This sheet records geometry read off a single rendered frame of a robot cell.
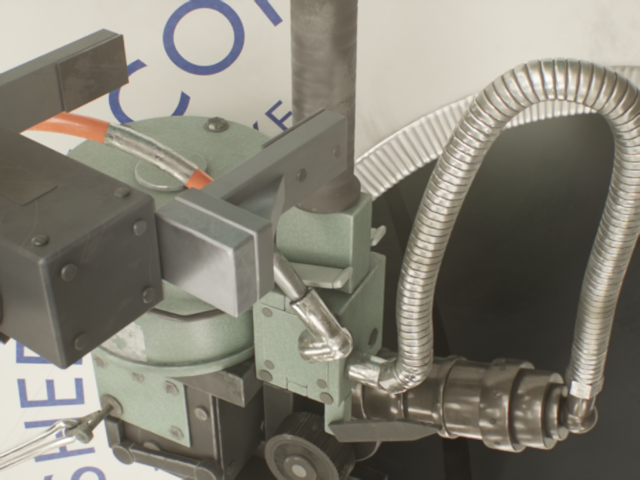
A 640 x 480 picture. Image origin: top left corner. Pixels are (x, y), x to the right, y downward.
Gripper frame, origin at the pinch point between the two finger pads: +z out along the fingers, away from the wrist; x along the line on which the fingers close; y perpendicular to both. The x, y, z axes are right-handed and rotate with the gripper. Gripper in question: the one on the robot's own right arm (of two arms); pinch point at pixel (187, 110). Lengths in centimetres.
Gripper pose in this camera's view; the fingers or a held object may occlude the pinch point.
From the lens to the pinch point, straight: 45.4
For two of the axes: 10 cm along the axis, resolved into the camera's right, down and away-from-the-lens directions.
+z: 6.1, -4.6, 6.4
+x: 7.9, 3.6, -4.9
